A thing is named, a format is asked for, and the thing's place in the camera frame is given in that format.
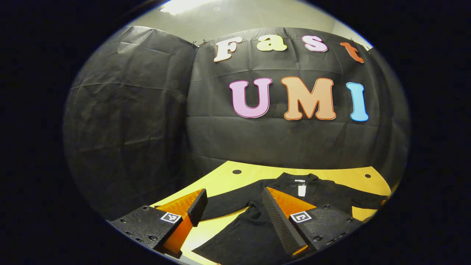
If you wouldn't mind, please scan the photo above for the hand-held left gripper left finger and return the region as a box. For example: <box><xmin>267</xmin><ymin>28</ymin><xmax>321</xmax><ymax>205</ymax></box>
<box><xmin>110</xmin><ymin>188</ymin><xmax>209</xmax><ymax>259</ymax></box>

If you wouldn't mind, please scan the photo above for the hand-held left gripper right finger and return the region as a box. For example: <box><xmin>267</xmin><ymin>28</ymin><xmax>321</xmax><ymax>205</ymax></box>
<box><xmin>262</xmin><ymin>186</ymin><xmax>365</xmax><ymax>258</ymax></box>

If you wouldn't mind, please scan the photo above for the black knit cardigan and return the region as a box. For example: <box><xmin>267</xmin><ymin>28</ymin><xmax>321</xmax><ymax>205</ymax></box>
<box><xmin>191</xmin><ymin>172</ymin><xmax>390</xmax><ymax>265</ymax></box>

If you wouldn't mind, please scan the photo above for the black backdrop cloth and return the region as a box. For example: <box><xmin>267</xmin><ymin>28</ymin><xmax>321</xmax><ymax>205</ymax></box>
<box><xmin>63</xmin><ymin>26</ymin><xmax>411</xmax><ymax>221</ymax></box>

